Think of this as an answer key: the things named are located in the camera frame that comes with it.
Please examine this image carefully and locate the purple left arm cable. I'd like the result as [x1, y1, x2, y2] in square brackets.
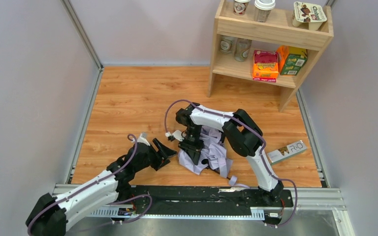
[27, 134, 139, 236]

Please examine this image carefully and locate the glass jar left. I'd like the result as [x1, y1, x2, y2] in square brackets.
[219, 35, 237, 54]

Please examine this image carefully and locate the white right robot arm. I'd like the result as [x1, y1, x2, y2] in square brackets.
[166, 103, 284, 202]

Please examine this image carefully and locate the glass jar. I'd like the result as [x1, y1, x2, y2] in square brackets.
[219, 35, 237, 54]
[234, 38, 252, 62]

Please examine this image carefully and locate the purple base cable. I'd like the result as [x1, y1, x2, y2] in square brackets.
[110, 194, 154, 225]

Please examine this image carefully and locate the orange pink snack box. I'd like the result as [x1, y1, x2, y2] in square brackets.
[252, 50, 279, 83]

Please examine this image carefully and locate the wooden shelf unit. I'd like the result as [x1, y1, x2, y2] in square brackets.
[207, 0, 334, 112]

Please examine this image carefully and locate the clear cup white lid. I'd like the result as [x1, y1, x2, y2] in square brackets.
[254, 0, 276, 23]

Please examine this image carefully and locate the white R&O box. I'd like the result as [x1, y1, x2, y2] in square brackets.
[267, 140, 308, 165]

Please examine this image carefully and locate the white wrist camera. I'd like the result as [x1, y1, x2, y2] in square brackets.
[137, 132, 151, 146]
[165, 130, 185, 142]

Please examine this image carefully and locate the Chobani yogurt pack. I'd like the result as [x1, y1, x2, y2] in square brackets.
[292, 1, 327, 31]

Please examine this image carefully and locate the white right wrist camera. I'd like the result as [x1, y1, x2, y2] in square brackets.
[165, 130, 185, 142]

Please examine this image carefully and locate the glass jar right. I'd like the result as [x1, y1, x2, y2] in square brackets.
[234, 38, 252, 62]

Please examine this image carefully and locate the paper cup red print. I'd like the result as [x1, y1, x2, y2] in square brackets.
[233, 0, 250, 16]

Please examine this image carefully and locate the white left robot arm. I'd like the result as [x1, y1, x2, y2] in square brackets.
[26, 134, 177, 236]

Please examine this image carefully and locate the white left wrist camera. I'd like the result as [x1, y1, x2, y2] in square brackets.
[137, 132, 151, 146]

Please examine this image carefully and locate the lavender folding umbrella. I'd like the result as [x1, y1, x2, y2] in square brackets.
[178, 126, 250, 189]

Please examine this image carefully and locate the green orange carton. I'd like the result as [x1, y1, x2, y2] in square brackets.
[276, 45, 308, 76]

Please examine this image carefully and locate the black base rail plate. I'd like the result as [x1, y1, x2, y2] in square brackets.
[120, 185, 294, 216]

